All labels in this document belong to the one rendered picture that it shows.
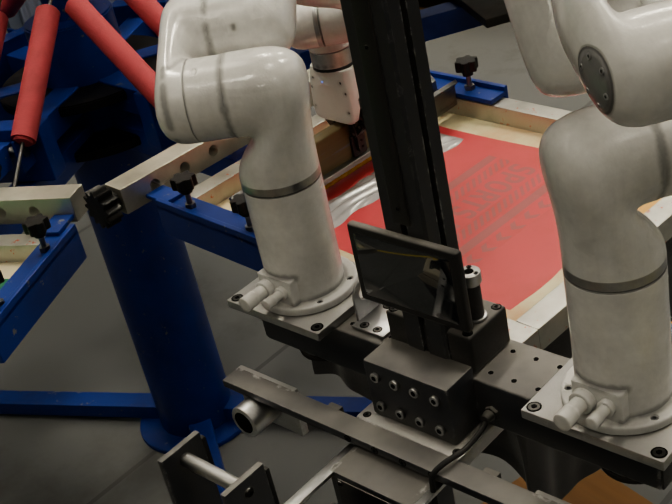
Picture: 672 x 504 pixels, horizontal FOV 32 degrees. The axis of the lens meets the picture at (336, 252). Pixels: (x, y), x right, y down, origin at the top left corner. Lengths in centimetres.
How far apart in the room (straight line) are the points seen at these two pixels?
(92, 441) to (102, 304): 70
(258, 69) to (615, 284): 46
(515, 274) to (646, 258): 68
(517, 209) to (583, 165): 89
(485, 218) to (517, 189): 10
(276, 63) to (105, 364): 232
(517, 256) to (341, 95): 43
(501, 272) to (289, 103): 57
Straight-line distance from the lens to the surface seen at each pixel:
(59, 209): 209
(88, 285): 394
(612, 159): 100
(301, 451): 298
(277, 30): 135
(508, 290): 169
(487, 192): 194
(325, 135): 199
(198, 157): 212
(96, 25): 243
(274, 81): 127
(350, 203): 197
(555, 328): 158
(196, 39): 136
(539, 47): 104
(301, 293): 139
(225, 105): 128
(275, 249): 136
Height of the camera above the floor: 190
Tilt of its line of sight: 31 degrees down
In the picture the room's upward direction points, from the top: 13 degrees counter-clockwise
